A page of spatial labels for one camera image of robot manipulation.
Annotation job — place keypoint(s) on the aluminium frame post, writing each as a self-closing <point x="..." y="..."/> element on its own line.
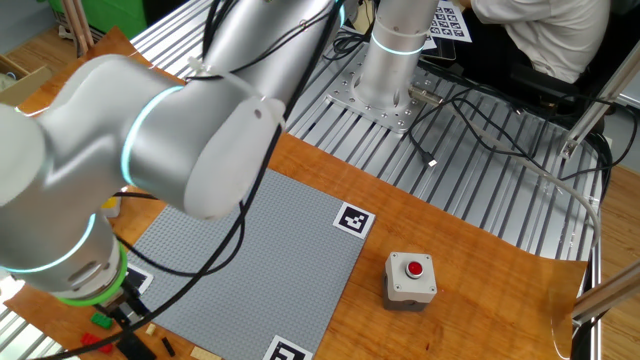
<point x="590" y="115"/>

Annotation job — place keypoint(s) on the open cardboard box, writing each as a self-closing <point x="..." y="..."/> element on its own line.
<point x="22" y="85"/>

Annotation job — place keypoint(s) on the printed marker calibration sheet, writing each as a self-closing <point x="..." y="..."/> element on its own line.
<point x="450" y="20"/>

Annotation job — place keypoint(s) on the green Lego brick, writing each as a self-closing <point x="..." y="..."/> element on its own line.
<point x="101" y="320"/>

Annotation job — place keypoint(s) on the small black Lego brick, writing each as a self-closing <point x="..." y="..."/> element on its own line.
<point x="168" y="346"/>

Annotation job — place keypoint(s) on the black white fiducial marker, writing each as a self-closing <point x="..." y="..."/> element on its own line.
<point x="353" y="220"/>
<point x="141" y="277"/>

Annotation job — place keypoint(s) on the grey Lego baseplate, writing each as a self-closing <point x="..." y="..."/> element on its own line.
<point x="280" y="260"/>

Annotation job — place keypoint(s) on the fiducial marker with C pattern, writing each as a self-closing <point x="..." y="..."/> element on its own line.
<point x="287" y="351"/>

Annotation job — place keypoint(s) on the small tan Lego brick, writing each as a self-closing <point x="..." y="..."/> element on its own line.
<point x="150" y="329"/>

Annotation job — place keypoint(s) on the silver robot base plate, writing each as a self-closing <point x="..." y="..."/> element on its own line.
<point x="345" y="100"/>

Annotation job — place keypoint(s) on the grey box with red button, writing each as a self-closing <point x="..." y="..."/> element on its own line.
<point x="407" y="285"/>

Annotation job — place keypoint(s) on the green box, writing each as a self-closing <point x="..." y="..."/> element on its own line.
<point x="115" y="15"/>

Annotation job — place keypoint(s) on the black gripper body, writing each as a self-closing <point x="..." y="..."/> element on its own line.
<point x="131" y="307"/>

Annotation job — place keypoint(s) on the person in white shirt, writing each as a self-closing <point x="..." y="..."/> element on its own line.
<point x="550" y="40"/>

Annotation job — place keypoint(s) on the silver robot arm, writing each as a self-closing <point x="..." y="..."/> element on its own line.
<point x="150" y="140"/>

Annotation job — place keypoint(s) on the black office chair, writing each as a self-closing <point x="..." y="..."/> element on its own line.
<point x="525" y="87"/>

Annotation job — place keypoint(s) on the wooden stick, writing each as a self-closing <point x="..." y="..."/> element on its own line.
<point x="85" y="25"/>
<point x="72" y="25"/>

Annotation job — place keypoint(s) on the tan Lego plate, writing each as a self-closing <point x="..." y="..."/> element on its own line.
<point x="204" y="354"/>

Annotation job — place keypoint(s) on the aluminium profile bar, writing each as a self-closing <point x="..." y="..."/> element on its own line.
<point x="610" y="295"/>

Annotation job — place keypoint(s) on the black Lego plate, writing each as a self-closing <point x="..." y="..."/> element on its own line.
<point x="136" y="349"/>

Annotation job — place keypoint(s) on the red Lego brick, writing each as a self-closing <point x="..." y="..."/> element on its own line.
<point x="90" y="340"/>

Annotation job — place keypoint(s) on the yellow and grey button box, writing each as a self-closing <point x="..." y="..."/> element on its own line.
<point x="110" y="204"/>

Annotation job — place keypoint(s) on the wood grain mat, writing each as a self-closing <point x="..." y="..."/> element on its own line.
<point x="450" y="240"/>

